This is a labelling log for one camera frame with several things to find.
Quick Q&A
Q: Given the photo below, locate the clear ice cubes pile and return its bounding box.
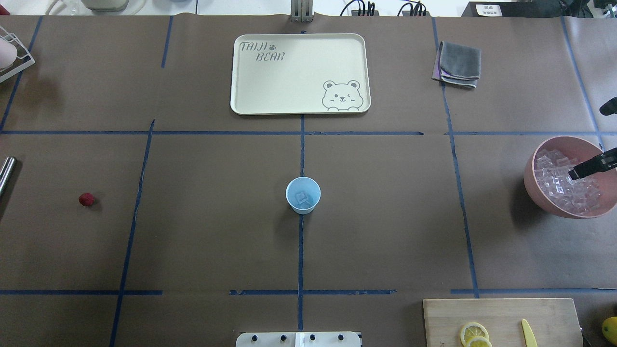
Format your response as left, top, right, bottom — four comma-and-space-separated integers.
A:
533, 149, 602, 215

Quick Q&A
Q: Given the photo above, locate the light blue plastic cup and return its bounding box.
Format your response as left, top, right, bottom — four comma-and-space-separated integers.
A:
285, 176, 322, 215

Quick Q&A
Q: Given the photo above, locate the ice cube in cup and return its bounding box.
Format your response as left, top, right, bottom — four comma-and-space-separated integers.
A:
294, 190, 315, 209

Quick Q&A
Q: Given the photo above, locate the white cup rack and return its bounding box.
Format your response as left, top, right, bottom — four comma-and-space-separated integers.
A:
0, 26, 36, 83

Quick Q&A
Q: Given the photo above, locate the pink cup on rack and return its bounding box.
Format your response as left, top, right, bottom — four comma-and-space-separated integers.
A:
0, 37, 18, 70

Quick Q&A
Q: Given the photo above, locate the pink bowl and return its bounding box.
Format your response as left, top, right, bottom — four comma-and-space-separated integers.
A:
523, 136, 617, 219

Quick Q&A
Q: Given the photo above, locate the grey folded cloth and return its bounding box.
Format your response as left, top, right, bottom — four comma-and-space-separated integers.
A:
438, 41, 481, 82

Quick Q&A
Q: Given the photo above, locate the yellow lemon back left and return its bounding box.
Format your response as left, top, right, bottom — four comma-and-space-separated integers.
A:
602, 316, 617, 347

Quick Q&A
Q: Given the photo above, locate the wooden cutting board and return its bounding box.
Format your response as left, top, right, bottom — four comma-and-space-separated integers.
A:
423, 298, 583, 347

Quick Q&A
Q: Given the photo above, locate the purple cloth underneath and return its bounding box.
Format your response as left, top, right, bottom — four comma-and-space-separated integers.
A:
432, 48, 477, 89

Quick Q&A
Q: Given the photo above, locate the yellow plastic knife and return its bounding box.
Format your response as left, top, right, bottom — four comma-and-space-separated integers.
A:
521, 319, 538, 347

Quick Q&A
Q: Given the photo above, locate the lemon slices row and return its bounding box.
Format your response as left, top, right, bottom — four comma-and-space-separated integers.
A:
460, 321, 492, 347

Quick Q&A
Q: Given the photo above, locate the cream bear tray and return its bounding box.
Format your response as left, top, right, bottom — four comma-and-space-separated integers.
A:
230, 33, 372, 116

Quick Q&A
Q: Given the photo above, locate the red strawberry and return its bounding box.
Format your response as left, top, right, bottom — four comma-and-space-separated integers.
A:
79, 193, 95, 207

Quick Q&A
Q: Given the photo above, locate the steel muddler black tip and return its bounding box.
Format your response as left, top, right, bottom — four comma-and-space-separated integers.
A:
0, 156, 17, 198

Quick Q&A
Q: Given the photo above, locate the aluminium frame post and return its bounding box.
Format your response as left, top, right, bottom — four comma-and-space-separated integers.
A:
290, 0, 314, 23

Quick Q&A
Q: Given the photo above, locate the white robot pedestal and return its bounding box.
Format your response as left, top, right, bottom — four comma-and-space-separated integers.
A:
235, 331, 363, 347

